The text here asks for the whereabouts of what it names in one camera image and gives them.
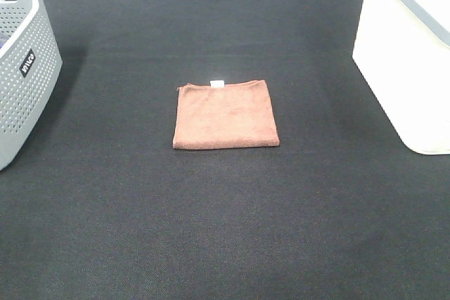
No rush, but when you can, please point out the brown towel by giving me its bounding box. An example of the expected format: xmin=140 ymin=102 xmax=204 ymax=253
xmin=172 ymin=79 xmax=280 ymax=150

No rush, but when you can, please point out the white plastic storage bin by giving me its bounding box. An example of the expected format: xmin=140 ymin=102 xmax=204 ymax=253
xmin=352 ymin=0 xmax=449 ymax=155

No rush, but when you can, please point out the grey perforated laundry basket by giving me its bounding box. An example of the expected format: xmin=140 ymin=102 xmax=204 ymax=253
xmin=1 ymin=0 xmax=63 ymax=168

